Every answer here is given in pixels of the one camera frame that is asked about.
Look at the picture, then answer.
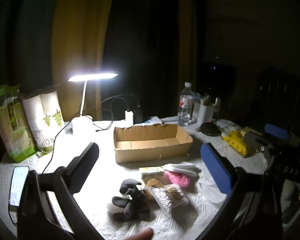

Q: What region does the dark chair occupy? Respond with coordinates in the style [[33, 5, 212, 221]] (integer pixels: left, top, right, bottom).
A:
[[257, 66, 300, 135]]

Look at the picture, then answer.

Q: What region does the tree print paper cup package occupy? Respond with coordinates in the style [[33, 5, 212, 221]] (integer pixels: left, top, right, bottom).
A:
[[21, 86, 65, 157]]

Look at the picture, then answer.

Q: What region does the white plastic packet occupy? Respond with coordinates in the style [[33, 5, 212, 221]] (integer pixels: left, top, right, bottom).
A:
[[216, 120, 240, 133]]

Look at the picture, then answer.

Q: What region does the smartphone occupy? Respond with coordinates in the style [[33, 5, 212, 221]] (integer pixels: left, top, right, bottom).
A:
[[9, 166, 30, 208]]

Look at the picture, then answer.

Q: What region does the yellow curtain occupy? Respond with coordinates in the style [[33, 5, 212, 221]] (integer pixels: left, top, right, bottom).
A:
[[51, 0, 115, 120]]

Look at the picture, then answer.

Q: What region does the brown woven coaster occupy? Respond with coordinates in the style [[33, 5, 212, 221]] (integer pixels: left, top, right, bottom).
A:
[[145, 178, 164, 189]]

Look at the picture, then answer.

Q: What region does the person's left hand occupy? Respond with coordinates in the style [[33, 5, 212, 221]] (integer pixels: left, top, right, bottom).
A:
[[125, 228, 154, 240]]

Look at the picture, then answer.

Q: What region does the pink soft cloth bundle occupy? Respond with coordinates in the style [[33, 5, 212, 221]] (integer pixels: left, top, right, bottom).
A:
[[165, 170, 192, 188]]

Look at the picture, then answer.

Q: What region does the black power adapter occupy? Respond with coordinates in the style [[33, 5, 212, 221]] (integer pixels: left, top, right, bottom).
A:
[[134, 107, 143, 123]]

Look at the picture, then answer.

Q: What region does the cartoon print tissue pack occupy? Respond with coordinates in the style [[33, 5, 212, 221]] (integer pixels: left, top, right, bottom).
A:
[[139, 166, 165, 180]]

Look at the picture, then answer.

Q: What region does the white desk lamp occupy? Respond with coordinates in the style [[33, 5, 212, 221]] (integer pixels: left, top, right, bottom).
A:
[[67, 71, 119, 137]]

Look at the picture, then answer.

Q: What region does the dark round object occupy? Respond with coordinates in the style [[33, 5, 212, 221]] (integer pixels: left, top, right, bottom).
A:
[[196, 122, 222, 137]]

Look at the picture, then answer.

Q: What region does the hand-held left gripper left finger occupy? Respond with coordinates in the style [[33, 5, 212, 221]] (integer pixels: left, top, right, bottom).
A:
[[17, 142, 100, 240]]

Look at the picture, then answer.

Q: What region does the white plug charger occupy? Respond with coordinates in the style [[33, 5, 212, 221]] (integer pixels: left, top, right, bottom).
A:
[[125, 109, 134, 125]]

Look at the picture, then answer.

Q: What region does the gray knitted sock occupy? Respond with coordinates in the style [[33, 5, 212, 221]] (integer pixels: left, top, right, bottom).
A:
[[112, 179, 150, 222]]

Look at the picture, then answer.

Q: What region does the white perforated holder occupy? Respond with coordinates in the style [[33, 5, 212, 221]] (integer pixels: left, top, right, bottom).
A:
[[196, 102, 215, 124]]

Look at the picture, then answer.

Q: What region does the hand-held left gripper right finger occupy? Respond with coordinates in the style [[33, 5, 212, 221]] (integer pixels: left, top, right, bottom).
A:
[[197, 143, 283, 240]]

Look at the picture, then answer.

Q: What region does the black lamp power cable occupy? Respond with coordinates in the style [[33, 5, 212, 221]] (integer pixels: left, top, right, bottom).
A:
[[94, 99, 130, 132]]

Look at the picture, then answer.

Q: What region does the white embossed tablecloth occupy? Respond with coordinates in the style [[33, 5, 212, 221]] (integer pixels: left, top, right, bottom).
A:
[[0, 116, 273, 240]]

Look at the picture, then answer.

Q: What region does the cardboard box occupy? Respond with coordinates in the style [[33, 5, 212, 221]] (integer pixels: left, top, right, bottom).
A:
[[113, 124, 193, 164]]

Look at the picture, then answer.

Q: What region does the pale yellow box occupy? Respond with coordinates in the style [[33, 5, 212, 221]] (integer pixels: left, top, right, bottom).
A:
[[240, 127, 262, 137]]

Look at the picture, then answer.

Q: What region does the black phone charging cable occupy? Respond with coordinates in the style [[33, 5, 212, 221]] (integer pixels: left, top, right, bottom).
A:
[[8, 94, 140, 227]]

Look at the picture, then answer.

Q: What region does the clear plastic water bottle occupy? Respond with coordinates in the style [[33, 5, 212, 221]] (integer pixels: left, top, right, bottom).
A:
[[177, 82, 194, 127]]

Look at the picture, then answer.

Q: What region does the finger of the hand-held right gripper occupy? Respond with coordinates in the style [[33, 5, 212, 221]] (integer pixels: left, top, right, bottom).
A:
[[264, 124, 290, 140], [244, 131, 273, 155]]

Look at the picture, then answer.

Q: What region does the green paper cup packet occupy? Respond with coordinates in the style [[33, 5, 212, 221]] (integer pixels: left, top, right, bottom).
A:
[[0, 84, 38, 163]]

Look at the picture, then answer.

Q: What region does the cotton swab packet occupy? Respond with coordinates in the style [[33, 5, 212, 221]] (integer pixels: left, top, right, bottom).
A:
[[145, 184, 190, 212]]

